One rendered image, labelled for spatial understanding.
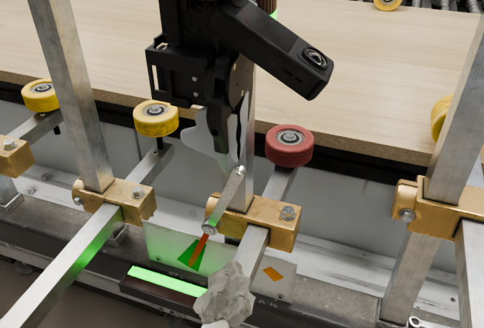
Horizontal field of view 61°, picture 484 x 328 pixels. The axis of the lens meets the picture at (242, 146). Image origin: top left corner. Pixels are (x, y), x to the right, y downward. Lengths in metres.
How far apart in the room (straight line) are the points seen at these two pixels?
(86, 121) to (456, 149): 0.48
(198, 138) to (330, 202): 0.46
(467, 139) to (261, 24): 0.24
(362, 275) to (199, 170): 0.39
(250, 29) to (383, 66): 0.65
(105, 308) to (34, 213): 0.74
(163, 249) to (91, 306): 0.91
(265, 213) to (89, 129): 0.29
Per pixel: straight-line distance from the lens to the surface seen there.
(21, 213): 0.94
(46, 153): 1.15
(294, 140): 0.68
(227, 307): 0.51
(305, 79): 0.35
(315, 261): 0.87
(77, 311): 1.63
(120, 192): 0.72
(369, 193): 0.81
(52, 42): 0.60
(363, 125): 0.75
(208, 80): 0.37
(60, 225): 0.89
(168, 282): 0.74
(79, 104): 0.63
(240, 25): 0.35
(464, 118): 0.46
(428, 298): 0.88
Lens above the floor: 1.30
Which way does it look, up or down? 37 degrees down
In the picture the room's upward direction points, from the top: straight up
